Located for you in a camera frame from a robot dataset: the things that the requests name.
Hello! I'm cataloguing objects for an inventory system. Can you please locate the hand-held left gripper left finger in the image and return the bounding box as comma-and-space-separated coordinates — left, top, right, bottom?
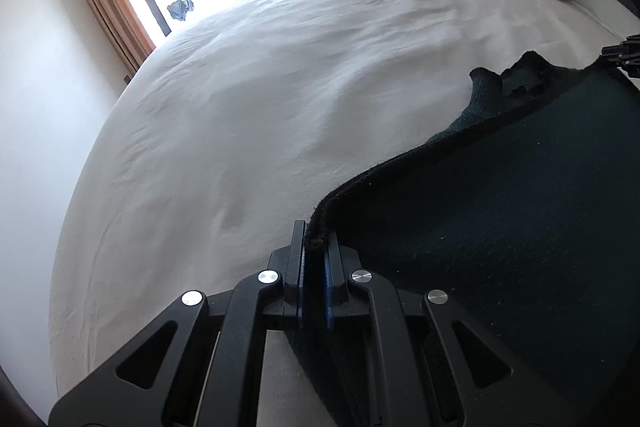
48, 220, 306, 427

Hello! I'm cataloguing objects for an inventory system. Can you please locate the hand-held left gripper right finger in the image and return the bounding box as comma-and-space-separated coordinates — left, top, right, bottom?
325, 243, 556, 427

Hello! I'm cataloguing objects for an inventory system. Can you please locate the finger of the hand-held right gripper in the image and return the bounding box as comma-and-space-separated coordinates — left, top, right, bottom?
600, 34, 640, 80

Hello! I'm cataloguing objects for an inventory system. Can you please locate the dark green sweater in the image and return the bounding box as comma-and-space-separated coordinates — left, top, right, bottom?
287, 51, 640, 427

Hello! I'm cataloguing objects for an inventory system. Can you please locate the white bed sheet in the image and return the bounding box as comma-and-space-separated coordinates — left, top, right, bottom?
47, 0, 640, 408

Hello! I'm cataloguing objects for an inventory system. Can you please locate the dark cloth on balcony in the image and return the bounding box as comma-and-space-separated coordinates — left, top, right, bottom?
166, 0, 196, 22

